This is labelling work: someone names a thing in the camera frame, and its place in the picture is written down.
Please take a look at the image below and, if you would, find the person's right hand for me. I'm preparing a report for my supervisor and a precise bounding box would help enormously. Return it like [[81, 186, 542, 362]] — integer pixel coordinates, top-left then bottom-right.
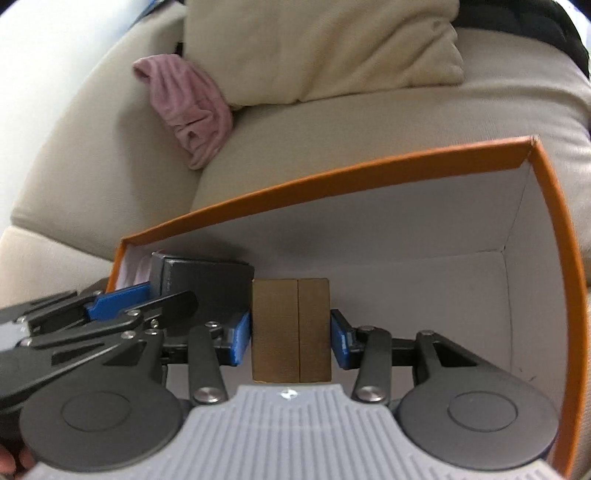
[[0, 444, 36, 479]]

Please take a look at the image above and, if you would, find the pink crumpled cloth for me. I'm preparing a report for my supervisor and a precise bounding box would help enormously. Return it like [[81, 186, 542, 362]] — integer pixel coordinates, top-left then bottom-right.
[[132, 54, 233, 171]]

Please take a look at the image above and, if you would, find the black quilted jacket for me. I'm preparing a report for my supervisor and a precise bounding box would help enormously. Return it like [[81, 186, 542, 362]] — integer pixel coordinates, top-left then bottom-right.
[[452, 0, 590, 78]]

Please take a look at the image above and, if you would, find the orange cardboard box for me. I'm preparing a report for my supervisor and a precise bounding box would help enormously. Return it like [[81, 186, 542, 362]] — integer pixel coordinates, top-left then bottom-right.
[[108, 137, 590, 478]]

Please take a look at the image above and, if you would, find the cream sofa cushion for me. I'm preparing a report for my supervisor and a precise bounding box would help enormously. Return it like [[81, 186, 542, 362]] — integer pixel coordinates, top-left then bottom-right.
[[184, 0, 464, 107]]

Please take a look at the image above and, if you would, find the beige sofa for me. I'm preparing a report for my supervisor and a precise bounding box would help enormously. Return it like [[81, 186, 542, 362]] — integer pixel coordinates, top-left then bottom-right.
[[1, 3, 590, 306]]

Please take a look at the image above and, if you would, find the black rectangular case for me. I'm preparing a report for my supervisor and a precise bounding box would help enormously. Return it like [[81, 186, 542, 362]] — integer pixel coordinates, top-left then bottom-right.
[[149, 253, 254, 339]]

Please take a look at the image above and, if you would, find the brown cardboard box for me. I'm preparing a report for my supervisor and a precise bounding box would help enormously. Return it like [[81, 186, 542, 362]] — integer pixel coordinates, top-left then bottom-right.
[[252, 278, 332, 384]]

